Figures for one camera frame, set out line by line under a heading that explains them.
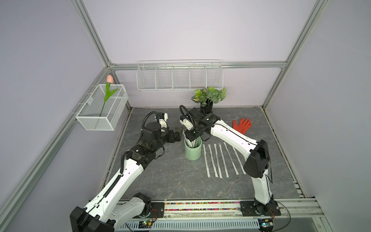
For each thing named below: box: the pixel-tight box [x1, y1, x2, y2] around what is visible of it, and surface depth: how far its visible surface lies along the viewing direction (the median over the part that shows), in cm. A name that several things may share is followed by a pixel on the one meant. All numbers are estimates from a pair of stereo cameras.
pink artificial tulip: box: [99, 74, 118, 117], surface depth 82 cm
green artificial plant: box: [190, 86, 228, 107], surface depth 94 cm
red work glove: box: [232, 117, 253, 135], surface depth 111 cm
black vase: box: [200, 98, 214, 114], surface depth 102 cm
